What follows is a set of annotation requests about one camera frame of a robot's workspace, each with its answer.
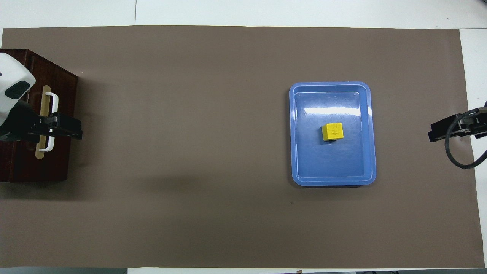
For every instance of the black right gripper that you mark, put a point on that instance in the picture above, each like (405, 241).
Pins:
(475, 125)

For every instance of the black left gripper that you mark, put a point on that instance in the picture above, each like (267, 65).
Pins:
(23, 121)

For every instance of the yellow cube block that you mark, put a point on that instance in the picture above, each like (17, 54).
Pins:
(333, 131)

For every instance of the dark wooden cabinet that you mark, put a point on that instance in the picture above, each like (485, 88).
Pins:
(11, 163)

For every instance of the blue plastic tray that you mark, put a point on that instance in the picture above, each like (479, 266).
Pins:
(331, 163)

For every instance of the brown table mat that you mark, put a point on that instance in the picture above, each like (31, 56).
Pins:
(190, 133)

